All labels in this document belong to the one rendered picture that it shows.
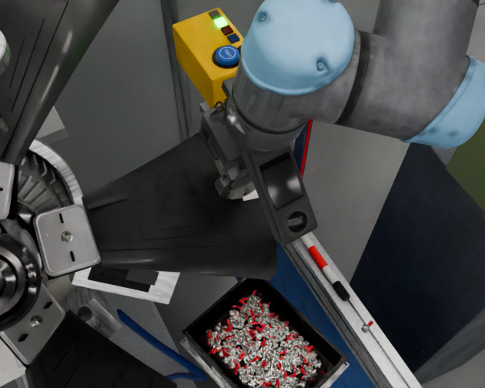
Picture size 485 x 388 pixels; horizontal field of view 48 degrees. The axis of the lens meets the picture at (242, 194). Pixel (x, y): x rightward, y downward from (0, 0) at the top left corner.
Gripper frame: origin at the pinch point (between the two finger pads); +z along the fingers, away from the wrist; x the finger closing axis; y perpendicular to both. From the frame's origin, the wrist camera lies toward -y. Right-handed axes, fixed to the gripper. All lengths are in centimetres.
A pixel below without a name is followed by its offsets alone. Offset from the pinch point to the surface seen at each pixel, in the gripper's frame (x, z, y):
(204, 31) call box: -13.8, 19.4, 33.9
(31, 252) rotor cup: 25.6, -6.4, 3.0
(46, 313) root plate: 28.3, 6.2, -1.8
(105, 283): 20.5, 13.7, -0.5
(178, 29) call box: -9.9, 20.2, 36.4
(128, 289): 17.8, 15.0, -2.6
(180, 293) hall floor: 2, 122, 2
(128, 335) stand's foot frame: 23, 112, -3
